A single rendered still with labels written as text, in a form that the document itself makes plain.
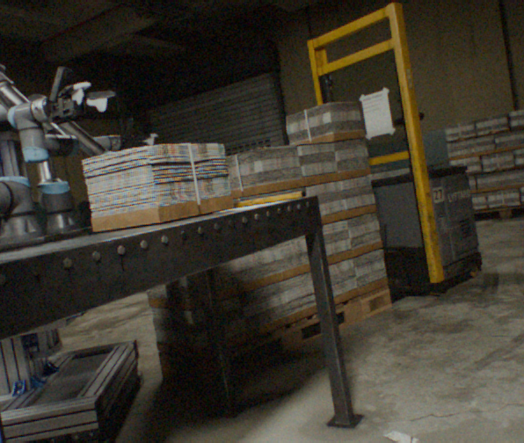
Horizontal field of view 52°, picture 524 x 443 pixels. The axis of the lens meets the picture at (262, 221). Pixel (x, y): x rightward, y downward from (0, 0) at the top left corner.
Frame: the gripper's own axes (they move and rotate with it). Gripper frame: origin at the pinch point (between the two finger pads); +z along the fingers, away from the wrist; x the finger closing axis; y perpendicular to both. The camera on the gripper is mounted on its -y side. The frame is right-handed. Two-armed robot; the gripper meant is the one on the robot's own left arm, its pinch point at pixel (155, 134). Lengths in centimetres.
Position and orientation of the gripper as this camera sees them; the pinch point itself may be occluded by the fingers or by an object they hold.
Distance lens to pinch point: 293.7
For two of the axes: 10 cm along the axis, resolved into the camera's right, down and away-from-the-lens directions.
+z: 8.6, -1.7, 4.8
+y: 1.0, 9.8, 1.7
